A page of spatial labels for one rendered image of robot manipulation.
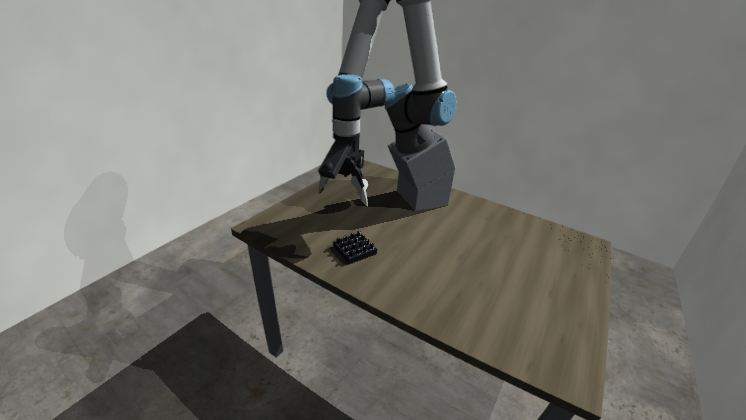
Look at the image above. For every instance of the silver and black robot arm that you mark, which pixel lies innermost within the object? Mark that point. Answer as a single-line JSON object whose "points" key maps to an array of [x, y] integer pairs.
{"points": [[429, 102]]}

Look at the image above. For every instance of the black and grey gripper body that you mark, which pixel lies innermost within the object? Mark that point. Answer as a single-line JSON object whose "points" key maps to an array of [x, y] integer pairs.
{"points": [[354, 155]]}

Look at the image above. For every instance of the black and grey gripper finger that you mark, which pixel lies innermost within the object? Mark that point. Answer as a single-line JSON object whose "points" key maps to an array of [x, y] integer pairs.
{"points": [[358, 181], [323, 181]]}

